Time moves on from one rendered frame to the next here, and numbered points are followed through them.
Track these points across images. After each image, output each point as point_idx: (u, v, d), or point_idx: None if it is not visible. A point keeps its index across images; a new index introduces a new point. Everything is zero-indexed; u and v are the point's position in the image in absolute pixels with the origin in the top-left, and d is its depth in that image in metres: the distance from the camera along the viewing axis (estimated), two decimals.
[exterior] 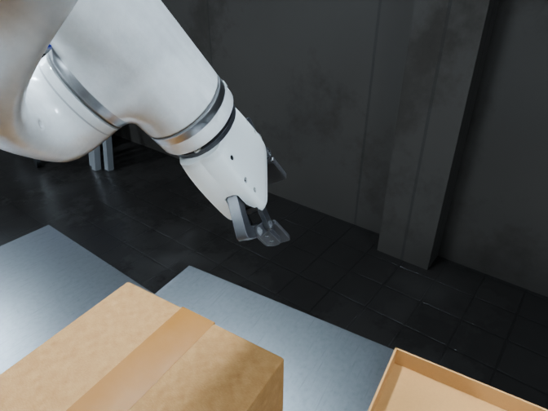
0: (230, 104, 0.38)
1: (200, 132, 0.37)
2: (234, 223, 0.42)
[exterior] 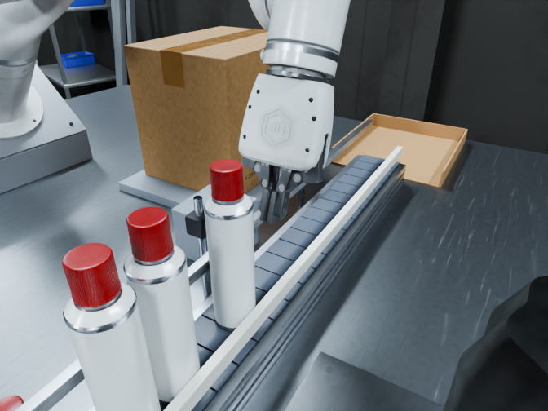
0: None
1: (337, 65, 0.48)
2: (319, 166, 0.48)
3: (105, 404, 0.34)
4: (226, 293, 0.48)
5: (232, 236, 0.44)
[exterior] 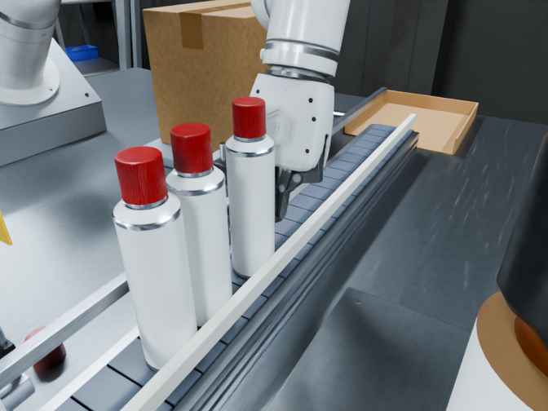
0: None
1: (337, 64, 0.48)
2: (319, 166, 0.48)
3: (149, 312, 0.35)
4: (246, 238, 0.47)
5: (255, 174, 0.43)
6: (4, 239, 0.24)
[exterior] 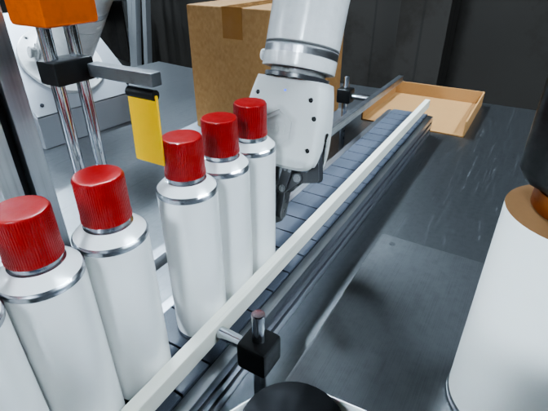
0: None
1: (337, 64, 0.48)
2: (319, 166, 0.48)
3: (187, 282, 0.38)
4: None
5: (257, 175, 0.43)
6: (160, 161, 0.33)
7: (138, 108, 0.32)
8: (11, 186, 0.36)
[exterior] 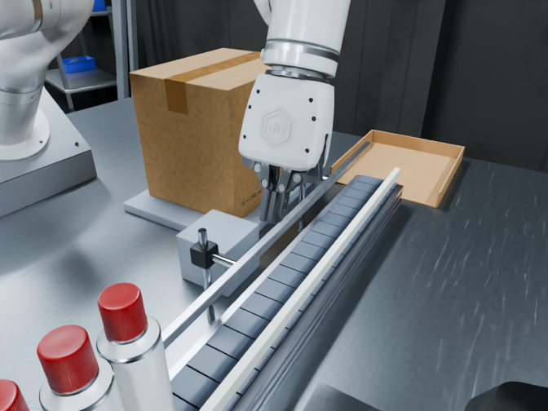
0: None
1: (337, 65, 0.48)
2: (319, 166, 0.48)
3: None
4: None
5: (134, 379, 0.35)
6: None
7: None
8: None
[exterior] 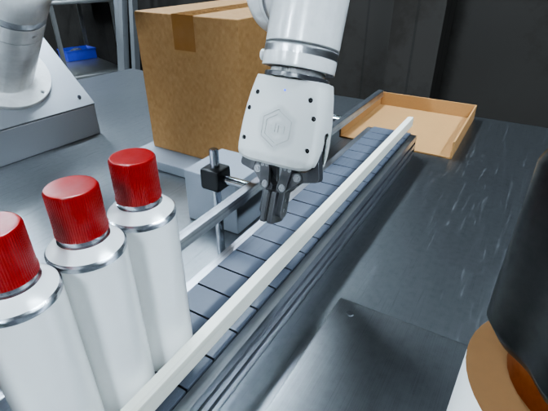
0: None
1: (336, 64, 0.48)
2: (319, 166, 0.48)
3: None
4: (148, 329, 0.36)
5: (147, 254, 0.32)
6: None
7: None
8: None
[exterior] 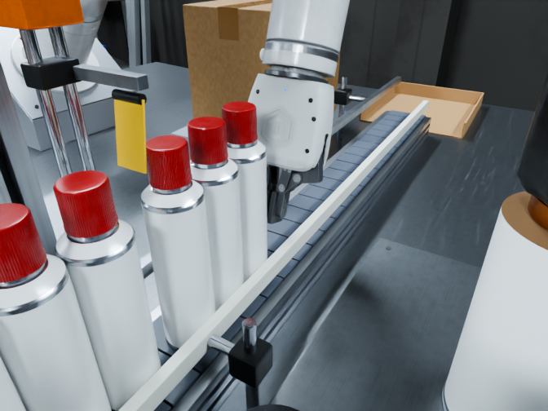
0: None
1: (337, 64, 0.48)
2: (319, 166, 0.48)
3: (173, 293, 0.37)
4: None
5: (247, 181, 0.42)
6: (141, 168, 0.32)
7: (123, 112, 0.31)
8: None
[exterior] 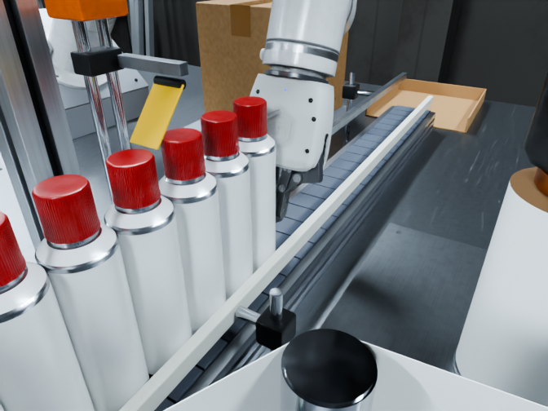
0: None
1: (337, 64, 0.48)
2: (319, 166, 0.48)
3: (187, 281, 0.38)
4: None
5: (258, 174, 0.43)
6: (155, 143, 0.32)
7: (158, 94, 0.34)
8: (43, 171, 0.38)
